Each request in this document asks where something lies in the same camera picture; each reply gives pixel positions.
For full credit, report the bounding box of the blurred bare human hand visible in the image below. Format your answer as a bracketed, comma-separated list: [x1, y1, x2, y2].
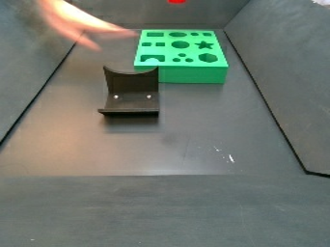
[37, 0, 137, 50]

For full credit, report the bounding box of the red object at top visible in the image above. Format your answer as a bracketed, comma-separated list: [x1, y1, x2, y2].
[166, 0, 188, 4]

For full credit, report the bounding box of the black curved plastic holder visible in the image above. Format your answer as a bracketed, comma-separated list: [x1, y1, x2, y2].
[98, 67, 161, 115]

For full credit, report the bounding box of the green shape sorter block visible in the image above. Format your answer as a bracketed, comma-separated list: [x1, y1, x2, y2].
[134, 29, 230, 84]

